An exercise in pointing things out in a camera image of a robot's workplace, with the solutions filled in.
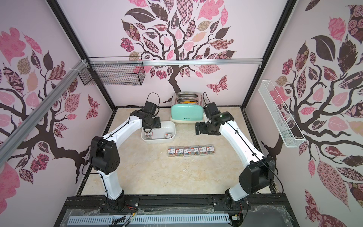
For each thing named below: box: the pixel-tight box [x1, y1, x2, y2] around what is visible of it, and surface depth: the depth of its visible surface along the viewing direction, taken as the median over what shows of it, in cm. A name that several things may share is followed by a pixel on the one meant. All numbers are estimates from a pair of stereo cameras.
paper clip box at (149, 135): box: [145, 131, 154, 140], surface depth 102 cm
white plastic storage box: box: [141, 121, 176, 144], surface depth 102 cm
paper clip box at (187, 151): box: [182, 146, 192, 157], surface depth 94 cm
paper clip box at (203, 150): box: [198, 145, 208, 156], surface depth 94 cm
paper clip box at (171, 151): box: [167, 146, 176, 158], surface depth 94 cm
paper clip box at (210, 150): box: [206, 145, 216, 155], surface depth 94 cm
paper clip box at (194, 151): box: [190, 146, 200, 157], surface depth 94 cm
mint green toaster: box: [170, 91, 205, 124], surface depth 105 cm
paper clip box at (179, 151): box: [175, 146, 184, 158], surface depth 94 cm
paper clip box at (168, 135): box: [164, 133, 173, 139], surface depth 101 cm
